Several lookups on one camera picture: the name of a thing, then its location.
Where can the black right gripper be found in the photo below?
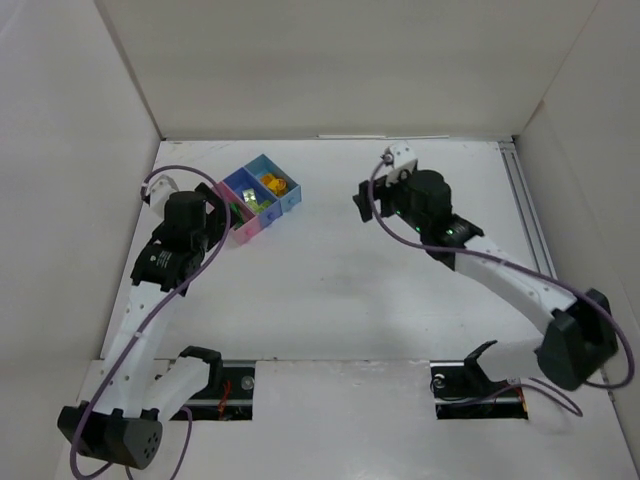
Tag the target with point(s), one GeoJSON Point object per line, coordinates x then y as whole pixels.
{"type": "Point", "coordinates": [364, 201]}

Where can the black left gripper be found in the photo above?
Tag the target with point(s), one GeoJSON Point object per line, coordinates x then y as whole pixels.
{"type": "Point", "coordinates": [215, 201]}

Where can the light green rectangular lego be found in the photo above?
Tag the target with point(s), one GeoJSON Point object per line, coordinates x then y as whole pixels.
{"type": "Point", "coordinates": [249, 195]}

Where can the green lego plate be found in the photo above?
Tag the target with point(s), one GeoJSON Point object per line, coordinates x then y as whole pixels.
{"type": "Point", "coordinates": [238, 212]}

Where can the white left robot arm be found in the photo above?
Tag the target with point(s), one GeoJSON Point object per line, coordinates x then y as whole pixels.
{"type": "Point", "coordinates": [122, 423]}

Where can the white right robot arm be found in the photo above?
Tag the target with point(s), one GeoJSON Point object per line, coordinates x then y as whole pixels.
{"type": "Point", "coordinates": [576, 333]}

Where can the light blue drawer bin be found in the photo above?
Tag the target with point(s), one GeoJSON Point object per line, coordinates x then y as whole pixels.
{"type": "Point", "coordinates": [263, 165]}

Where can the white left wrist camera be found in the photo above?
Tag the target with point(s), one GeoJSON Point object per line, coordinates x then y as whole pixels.
{"type": "Point", "coordinates": [155, 194]}

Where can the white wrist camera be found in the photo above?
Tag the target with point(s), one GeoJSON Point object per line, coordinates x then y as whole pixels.
{"type": "Point", "coordinates": [402, 159]}
{"type": "Point", "coordinates": [155, 194]}

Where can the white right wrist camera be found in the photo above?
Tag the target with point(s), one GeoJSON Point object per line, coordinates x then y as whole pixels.
{"type": "Point", "coordinates": [402, 159]}

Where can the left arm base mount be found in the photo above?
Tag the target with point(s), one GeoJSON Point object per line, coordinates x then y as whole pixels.
{"type": "Point", "coordinates": [228, 393]}

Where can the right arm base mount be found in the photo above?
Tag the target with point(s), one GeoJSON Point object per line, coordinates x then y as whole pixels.
{"type": "Point", "coordinates": [462, 391]}

